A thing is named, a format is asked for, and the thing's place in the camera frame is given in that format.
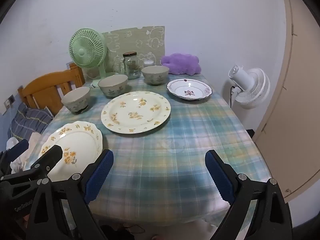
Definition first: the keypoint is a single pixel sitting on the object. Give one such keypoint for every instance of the wall socket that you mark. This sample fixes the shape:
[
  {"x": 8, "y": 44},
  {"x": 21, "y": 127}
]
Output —
[{"x": 10, "y": 100}]

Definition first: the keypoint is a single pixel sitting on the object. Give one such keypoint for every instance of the white plate with red flower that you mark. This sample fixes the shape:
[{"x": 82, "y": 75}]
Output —
[{"x": 190, "y": 87}]

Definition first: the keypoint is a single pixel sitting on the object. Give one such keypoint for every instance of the wooden chair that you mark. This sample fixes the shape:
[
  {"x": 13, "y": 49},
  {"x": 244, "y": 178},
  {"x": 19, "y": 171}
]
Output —
[{"x": 47, "y": 85}]

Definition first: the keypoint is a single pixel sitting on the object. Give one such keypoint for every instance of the large yellow floral plate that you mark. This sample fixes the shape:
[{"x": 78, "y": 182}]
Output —
[{"x": 140, "y": 120}]

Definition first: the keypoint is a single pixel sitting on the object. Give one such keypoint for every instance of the small scalloped yellow floral plate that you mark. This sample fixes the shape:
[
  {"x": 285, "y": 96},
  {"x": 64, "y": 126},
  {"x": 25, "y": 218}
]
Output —
[{"x": 80, "y": 142}]

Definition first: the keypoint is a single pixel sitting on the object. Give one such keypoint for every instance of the cotton swab container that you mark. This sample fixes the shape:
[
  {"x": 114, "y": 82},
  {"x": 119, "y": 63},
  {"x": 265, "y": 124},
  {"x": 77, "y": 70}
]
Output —
[{"x": 148, "y": 63}]

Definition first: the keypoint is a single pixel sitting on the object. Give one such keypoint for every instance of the white cloth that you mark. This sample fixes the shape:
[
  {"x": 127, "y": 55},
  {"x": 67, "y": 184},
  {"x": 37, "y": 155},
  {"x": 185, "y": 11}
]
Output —
[{"x": 12, "y": 143}]

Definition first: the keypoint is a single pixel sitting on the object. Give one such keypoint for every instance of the green cartoon printed mat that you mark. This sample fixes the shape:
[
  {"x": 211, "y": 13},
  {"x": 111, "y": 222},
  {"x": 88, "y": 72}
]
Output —
[{"x": 140, "y": 40}]

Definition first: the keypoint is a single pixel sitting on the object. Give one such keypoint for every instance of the grey floral ceramic bowl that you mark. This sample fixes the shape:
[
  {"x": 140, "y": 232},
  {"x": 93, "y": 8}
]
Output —
[
  {"x": 155, "y": 76},
  {"x": 112, "y": 86},
  {"x": 76, "y": 100}
]

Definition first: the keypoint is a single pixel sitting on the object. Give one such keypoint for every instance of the green desk fan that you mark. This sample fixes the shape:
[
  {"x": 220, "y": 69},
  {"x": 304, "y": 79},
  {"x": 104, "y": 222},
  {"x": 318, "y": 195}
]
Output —
[{"x": 85, "y": 48}]

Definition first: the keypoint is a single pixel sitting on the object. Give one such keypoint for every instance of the glass jar with dark lid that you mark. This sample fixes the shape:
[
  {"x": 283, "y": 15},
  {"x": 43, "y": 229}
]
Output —
[{"x": 131, "y": 67}]

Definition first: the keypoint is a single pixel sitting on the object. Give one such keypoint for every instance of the purple plush cushion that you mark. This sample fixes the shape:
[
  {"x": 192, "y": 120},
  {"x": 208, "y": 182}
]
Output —
[{"x": 180, "y": 63}]

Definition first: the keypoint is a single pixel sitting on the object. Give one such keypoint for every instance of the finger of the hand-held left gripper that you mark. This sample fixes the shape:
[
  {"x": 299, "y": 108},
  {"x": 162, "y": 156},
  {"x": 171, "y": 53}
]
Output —
[
  {"x": 18, "y": 150},
  {"x": 51, "y": 155}
]

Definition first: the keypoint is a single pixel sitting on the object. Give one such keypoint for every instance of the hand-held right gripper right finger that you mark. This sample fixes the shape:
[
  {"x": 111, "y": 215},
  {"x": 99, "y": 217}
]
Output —
[{"x": 220, "y": 177}]

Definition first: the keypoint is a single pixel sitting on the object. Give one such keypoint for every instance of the plaid cloth on chair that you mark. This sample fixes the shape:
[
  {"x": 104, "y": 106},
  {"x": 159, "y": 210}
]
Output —
[{"x": 27, "y": 122}]

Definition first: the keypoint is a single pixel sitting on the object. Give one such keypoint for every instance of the white standing fan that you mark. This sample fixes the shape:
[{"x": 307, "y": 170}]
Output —
[{"x": 252, "y": 87}]

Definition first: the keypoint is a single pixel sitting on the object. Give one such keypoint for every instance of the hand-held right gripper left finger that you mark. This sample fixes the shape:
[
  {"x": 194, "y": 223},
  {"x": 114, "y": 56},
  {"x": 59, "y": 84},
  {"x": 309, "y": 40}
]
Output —
[{"x": 100, "y": 175}]

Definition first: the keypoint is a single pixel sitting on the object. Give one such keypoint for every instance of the beige door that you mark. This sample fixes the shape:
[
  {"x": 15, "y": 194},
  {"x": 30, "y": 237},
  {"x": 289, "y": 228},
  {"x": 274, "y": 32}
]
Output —
[{"x": 300, "y": 105}]

